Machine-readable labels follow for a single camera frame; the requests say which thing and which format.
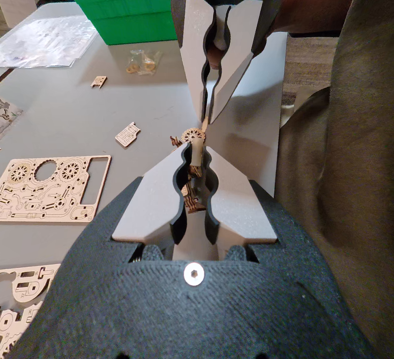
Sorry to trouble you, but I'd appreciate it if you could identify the person's grey shirt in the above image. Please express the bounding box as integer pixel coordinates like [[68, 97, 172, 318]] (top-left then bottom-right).
[[275, 0, 394, 359]]

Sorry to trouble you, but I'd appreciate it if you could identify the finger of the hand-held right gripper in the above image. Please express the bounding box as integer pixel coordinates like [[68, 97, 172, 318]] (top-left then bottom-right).
[[179, 0, 215, 121], [209, 0, 263, 124]]

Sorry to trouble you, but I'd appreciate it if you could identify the wooden parts sheet with round hole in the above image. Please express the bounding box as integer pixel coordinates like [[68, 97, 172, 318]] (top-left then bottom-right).
[[0, 155, 112, 223]]

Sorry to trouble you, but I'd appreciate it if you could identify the small wooden parts panel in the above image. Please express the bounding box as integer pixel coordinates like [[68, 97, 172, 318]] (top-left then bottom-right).
[[115, 121, 141, 149]]

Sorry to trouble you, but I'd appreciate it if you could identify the grey desk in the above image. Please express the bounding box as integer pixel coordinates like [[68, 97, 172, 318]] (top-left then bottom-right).
[[0, 2, 288, 276]]

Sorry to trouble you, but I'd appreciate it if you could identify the wooden spoked wheel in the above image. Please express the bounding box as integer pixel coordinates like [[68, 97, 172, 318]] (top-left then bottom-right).
[[181, 128, 206, 144]]

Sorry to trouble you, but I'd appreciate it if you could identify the clear bag of small parts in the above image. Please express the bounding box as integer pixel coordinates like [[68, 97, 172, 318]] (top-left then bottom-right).
[[126, 49, 162, 76]]

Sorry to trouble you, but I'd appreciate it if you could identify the pale wax stick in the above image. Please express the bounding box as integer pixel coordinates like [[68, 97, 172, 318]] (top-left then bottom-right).
[[191, 143, 204, 167]]

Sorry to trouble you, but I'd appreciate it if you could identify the person's right hand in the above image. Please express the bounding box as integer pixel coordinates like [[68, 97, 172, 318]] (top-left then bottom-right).
[[207, 46, 223, 71]]

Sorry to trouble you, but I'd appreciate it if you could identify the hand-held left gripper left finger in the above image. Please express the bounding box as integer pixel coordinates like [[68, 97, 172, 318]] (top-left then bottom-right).
[[112, 142, 189, 245]]

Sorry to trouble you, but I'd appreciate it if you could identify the printed paper at left edge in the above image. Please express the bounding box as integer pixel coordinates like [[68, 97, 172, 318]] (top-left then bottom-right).
[[0, 98, 24, 141]]

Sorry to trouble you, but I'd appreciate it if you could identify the wooden motorcycle model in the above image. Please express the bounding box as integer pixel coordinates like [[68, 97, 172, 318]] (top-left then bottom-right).
[[170, 135, 207, 213]]

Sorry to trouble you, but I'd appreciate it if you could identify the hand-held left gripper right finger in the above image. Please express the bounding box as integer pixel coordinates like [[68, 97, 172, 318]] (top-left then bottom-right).
[[204, 145, 278, 246]]

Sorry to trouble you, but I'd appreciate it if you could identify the wooden parts sheet with wheels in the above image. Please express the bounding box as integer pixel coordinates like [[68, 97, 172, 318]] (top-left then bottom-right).
[[0, 263, 61, 359]]

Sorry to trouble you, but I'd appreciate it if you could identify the green plastic bin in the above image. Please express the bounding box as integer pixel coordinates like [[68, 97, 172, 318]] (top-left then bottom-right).
[[62, 0, 179, 46]]

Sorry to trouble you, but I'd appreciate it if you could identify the paper sheet in plastic sleeve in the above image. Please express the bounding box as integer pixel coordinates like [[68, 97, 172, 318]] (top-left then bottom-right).
[[0, 15, 98, 68]]

